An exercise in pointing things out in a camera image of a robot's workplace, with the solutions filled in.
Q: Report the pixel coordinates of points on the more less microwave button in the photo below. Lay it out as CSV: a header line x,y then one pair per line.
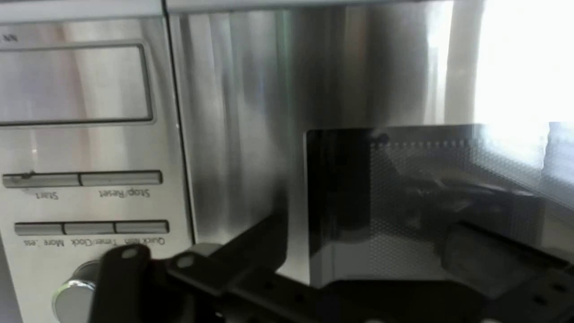
x,y
38,228

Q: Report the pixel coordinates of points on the timer clock microwave button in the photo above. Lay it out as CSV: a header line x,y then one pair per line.
x,y
89,228

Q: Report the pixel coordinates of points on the microwave display window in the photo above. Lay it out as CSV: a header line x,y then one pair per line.
x,y
73,83

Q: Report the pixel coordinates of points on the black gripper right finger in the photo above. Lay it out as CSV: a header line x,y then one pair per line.
x,y
532,288

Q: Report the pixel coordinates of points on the stop reset microwave button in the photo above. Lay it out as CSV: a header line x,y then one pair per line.
x,y
119,178

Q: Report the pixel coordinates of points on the start microwave button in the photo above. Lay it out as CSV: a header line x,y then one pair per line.
x,y
42,180

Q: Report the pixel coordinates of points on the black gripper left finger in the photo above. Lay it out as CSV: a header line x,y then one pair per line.
x,y
198,288

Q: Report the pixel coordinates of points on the quick min microwave button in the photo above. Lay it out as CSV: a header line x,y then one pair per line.
x,y
143,227

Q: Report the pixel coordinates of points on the silver microwave dial knob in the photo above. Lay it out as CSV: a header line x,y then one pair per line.
x,y
73,302

